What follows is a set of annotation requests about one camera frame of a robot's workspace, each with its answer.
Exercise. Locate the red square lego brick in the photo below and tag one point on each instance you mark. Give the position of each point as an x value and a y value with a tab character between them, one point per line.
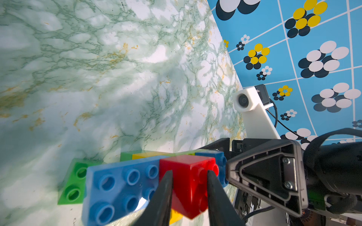
189	196

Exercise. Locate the green square lego brick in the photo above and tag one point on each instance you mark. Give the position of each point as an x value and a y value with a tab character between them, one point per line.
72	189

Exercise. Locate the lime long lego brick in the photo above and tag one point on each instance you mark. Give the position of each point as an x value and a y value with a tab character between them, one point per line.
191	152

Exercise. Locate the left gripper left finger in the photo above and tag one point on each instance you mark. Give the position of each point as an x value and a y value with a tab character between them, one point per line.
158	211

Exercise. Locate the yellow square lego brick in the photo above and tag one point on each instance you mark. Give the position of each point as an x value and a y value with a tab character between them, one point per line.
150	154

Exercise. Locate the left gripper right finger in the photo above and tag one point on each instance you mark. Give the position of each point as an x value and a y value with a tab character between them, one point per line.
220	209

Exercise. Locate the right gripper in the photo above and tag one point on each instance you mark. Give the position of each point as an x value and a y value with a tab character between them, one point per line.
269	169

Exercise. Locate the light blue long lego brick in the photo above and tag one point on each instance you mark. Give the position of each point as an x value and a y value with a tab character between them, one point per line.
114	190

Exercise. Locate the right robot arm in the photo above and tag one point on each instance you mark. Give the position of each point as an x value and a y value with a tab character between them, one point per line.
326	179

